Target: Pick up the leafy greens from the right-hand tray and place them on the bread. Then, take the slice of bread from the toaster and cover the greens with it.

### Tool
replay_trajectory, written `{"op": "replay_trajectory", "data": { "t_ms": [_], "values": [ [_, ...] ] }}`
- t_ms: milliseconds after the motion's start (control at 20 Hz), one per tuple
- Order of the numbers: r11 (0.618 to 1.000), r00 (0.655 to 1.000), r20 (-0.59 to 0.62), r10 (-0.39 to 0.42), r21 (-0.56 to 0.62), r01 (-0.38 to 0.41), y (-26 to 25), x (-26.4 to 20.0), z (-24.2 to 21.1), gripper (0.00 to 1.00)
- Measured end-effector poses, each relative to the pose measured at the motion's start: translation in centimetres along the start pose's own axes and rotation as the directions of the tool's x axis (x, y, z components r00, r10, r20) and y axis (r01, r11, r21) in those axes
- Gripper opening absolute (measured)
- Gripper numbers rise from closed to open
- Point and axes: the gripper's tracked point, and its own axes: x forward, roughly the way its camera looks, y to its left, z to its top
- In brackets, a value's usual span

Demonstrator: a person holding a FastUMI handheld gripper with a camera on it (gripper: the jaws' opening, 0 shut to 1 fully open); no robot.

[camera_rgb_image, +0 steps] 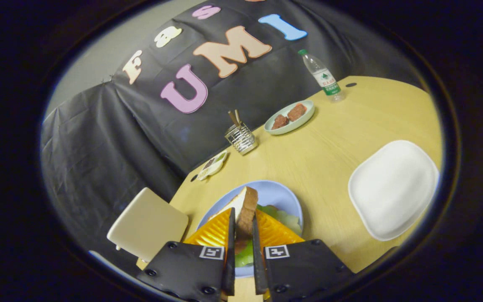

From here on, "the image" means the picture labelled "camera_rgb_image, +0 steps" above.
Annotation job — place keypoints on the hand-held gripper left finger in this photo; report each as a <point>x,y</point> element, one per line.
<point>231,260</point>

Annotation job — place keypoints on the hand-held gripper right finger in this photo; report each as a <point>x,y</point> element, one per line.
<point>258,260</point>

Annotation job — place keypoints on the green lettuce leaf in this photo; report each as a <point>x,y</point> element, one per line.
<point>286,219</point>

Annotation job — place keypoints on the plain bread slice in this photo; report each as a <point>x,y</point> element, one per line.
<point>246,209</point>

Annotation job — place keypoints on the blue plate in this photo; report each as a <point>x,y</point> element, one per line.
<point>275,193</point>

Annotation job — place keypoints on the white toaster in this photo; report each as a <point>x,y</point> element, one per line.
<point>147,224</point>

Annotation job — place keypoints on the white divided condiment dish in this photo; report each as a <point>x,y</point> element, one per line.
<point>212,165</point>

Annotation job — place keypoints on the brown meat patty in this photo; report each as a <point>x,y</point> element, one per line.
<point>297,112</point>
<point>280,121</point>

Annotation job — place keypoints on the wooden chopstick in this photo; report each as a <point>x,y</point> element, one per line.
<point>232,118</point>
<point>237,117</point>

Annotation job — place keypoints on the pale green plate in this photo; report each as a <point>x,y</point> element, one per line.
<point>304,119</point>

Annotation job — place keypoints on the white plate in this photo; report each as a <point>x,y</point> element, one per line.
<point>392,188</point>

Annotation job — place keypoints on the black backdrop cloth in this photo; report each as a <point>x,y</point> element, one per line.
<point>99,134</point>

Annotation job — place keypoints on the clear water bottle green cap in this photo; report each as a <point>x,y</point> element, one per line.
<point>324,77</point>

